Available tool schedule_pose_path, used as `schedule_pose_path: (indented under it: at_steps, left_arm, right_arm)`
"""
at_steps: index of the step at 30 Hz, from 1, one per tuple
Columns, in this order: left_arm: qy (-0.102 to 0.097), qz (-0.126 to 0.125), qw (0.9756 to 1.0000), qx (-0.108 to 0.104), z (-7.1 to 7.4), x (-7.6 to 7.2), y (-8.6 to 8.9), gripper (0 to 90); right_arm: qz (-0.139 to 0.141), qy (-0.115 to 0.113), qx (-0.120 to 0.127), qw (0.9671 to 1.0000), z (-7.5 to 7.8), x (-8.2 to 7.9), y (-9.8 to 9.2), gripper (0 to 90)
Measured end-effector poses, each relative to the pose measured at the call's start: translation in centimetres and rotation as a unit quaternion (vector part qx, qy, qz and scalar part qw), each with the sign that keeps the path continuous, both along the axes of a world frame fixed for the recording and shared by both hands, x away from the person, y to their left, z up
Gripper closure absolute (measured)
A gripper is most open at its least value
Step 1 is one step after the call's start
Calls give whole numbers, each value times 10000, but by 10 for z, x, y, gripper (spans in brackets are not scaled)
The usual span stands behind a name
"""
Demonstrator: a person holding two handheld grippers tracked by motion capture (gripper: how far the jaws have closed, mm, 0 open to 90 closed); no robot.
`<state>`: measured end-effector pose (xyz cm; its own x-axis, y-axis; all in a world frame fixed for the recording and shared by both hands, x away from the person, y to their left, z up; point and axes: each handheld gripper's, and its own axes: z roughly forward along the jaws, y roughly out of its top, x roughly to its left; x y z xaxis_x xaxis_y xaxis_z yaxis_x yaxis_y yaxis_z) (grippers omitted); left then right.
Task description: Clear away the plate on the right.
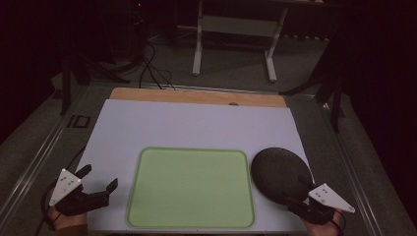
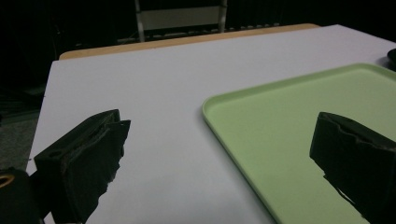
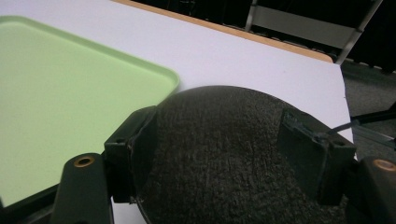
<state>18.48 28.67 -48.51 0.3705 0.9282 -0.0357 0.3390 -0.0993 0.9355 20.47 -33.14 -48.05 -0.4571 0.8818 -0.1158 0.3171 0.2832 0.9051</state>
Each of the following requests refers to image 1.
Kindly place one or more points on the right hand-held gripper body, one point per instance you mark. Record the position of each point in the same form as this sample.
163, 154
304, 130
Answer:
329, 198

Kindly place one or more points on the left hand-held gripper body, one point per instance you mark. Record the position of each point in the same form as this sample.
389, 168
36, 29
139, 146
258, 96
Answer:
67, 185

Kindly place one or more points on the black round plate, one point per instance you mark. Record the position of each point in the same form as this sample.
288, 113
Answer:
280, 173

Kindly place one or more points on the person's right hand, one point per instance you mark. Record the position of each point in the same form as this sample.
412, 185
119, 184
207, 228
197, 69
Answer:
323, 228

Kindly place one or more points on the person's left hand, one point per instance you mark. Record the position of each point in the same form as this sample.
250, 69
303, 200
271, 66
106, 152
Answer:
67, 221

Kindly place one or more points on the green rectangular tray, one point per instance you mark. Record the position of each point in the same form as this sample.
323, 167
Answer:
191, 188

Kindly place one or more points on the black stand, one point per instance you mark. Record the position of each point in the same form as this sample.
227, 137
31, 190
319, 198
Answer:
334, 88
67, 85

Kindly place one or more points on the white table mat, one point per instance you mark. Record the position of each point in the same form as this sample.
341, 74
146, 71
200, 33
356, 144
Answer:
183, 124

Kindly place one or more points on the wooden table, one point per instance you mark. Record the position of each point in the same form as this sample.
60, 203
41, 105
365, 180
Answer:
196, 96

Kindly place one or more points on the metal floor rail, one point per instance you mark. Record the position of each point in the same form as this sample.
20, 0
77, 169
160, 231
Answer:
36, 164
350, 170

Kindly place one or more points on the black rectangular floor bracket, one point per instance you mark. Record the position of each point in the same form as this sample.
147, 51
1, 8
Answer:
78, 121

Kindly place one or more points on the white metal desk frame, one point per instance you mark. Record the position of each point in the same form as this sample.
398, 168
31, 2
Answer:
236, 26

